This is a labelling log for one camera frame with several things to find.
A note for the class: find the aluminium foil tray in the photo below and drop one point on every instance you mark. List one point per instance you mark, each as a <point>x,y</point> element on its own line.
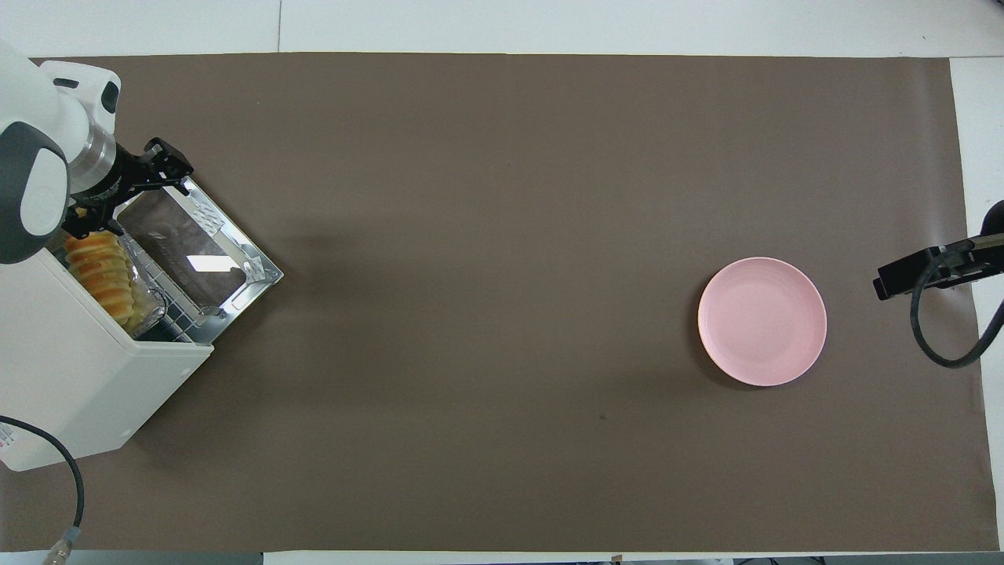
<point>150,302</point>

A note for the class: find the pink round plate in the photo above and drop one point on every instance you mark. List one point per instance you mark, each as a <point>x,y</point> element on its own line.
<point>761,322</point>

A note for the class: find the brown table mat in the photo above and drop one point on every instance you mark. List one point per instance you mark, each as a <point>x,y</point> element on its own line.
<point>486,235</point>

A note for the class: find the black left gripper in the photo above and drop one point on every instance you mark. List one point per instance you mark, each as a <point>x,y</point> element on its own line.
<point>118,180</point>

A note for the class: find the cream toaster oven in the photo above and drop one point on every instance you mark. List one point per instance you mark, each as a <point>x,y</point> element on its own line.
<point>70,384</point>

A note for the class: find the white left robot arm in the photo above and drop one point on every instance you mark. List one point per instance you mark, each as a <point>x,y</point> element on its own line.
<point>39,125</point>

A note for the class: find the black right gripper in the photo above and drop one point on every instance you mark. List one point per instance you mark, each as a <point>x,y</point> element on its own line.
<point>898,281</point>

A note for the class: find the glass oven door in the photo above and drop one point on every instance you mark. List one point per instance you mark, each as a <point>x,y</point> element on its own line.
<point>196,251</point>

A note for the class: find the sliced golden bread loaf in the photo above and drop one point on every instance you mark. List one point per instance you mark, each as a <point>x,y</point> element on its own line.
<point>102,275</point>

